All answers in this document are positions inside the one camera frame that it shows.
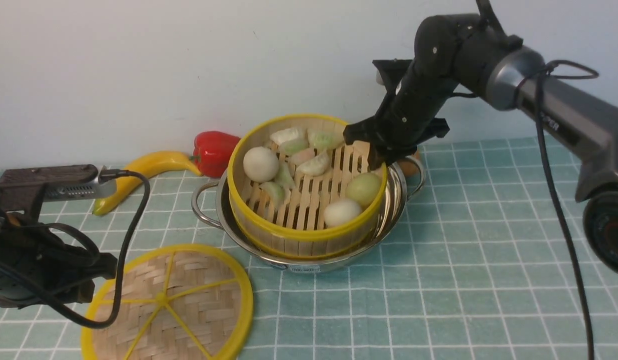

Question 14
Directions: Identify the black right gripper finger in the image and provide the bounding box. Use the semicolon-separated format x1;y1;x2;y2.
367;147;389;171

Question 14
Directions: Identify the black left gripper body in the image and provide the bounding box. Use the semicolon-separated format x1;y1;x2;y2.
0;209;118;308

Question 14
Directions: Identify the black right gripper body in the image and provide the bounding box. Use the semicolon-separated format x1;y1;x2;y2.
343;50;450;156

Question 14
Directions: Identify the yellow bamboo steamer basket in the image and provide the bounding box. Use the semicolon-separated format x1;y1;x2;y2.
226;113;388;260

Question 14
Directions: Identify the yellow woven steamer lid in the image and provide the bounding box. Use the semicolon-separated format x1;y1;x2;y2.
82;244;254;360

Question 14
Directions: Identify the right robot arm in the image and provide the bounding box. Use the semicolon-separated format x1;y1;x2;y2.
343;0;618;274

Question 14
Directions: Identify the stainless steel pot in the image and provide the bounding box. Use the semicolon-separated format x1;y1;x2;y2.
190;156;426;274

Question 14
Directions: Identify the green round bun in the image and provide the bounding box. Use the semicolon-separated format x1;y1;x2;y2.
345;172;382;208

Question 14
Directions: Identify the brown bread roll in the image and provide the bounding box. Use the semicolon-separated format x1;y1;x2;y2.
398;158;419;178

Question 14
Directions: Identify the green white dumpling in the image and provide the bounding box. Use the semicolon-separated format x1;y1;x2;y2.
307;129;344;153

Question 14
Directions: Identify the yellowish dumpling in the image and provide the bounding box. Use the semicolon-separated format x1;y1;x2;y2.
296;151;331;177

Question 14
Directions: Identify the white round bun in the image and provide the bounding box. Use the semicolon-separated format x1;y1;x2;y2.
243;146;279;183
323;198;363;228

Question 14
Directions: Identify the pink white dumpling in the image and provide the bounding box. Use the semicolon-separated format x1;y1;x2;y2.
289;148;315;167

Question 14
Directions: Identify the light green dumpling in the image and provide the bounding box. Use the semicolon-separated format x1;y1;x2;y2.
278;137;309;157

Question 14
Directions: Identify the pale green dumpling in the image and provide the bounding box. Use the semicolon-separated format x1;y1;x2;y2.
269;126;306;146

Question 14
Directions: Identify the small green dumpling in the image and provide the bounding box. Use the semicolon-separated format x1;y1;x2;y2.
260;162;295;208

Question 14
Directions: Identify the green checkered tablecloth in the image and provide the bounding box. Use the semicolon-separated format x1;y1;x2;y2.
0;136;618;360

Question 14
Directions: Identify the yellow banana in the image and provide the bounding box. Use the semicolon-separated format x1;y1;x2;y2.
93;151;203;217

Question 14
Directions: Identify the red bell pepper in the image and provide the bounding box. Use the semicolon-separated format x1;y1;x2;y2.
191;130;240;178

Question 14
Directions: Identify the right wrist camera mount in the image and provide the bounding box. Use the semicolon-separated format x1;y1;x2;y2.
371;59;412;92

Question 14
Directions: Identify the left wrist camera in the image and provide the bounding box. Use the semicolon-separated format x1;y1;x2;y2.
0;164;121;213

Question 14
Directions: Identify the black left camera cable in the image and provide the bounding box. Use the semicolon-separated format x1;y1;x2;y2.
0;170;151;330

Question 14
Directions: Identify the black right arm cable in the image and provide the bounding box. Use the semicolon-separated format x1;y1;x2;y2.
516;60;599;360

